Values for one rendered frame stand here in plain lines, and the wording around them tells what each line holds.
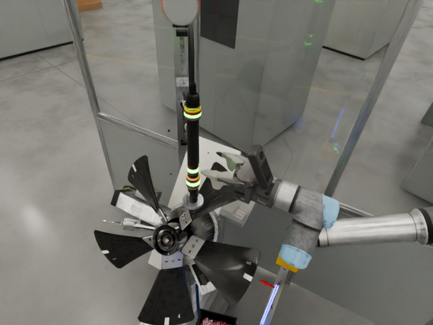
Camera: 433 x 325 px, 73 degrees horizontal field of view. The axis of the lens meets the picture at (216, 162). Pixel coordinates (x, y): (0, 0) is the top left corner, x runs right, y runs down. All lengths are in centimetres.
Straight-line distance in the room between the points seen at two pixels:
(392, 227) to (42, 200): 294
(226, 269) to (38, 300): 178
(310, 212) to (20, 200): 296
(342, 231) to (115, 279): 197
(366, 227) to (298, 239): 22
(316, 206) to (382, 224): 22
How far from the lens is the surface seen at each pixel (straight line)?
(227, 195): 109
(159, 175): 228
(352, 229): 90
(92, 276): 261
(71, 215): 302
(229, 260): 117
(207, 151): 139
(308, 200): 75
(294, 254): 77
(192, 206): 96
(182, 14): 137
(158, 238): 120
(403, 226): 92
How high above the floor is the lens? 221
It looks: 42 degrees down
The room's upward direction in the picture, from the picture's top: 4 degrees clockwise
